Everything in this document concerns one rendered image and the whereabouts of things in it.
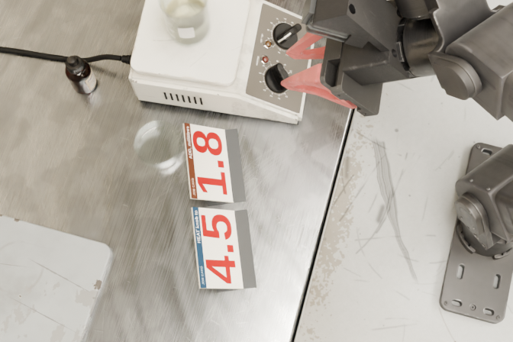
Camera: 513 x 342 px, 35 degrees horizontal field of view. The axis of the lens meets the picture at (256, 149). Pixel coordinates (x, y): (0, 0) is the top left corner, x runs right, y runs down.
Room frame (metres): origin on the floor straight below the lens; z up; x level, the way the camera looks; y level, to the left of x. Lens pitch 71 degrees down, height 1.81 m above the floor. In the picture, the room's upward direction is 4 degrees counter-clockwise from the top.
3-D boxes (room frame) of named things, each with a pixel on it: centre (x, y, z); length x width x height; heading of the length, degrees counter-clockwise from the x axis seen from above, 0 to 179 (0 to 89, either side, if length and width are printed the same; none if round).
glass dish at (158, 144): (0.33, 0.11, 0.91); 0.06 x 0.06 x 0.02
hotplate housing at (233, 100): (0.43, 0.04, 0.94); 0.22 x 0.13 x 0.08; 77
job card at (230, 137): (0.30, 0.05, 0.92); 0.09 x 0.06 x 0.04; 3
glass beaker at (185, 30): (0.44, 0.07, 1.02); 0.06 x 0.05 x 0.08; 26
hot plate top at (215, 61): (0.43, 0.06, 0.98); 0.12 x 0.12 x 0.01; 77
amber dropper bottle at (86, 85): (0.42, 0.20, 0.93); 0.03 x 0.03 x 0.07
